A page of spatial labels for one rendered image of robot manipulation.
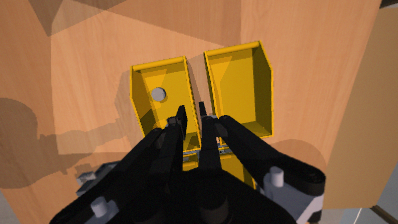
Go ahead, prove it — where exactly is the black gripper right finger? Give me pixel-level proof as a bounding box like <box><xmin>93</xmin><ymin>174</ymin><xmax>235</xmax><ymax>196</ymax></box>
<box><xmin>196</xmin><ymin>101</ymin><xmax>326</xmax><ymax>224</ymax></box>

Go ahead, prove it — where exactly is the yellow open-front bin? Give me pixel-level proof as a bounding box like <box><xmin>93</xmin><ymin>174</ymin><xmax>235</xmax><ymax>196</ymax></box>
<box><xmin>183</xmin><ymin>153</ymin><xmax>199</xmax><ymax>171</ymax></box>
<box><xmin>204</xmin><ymin>42</ymin><xmax>274</xmax><ymax>138</ymax></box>
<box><xmin>130</xmin><ymin>57</ymin><xmax>201</xmax><ymax>152</ymax></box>
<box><xmin>218</xmin><ymin>146</ymin><xmax>256</xmax><ymax>189</ymax></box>

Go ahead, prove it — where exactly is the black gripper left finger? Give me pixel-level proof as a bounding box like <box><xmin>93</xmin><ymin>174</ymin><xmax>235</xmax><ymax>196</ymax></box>
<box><xmin>49</xmin><ymin>105</ymin><xmax>188</xmax><ymax>224</ymax></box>

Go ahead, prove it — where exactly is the grey steel disc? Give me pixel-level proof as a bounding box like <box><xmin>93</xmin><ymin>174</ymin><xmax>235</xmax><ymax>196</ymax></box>
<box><xmin>151</xmin><ymin>87</ymin><xmax>166</xmax><ymax>101</ymax></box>

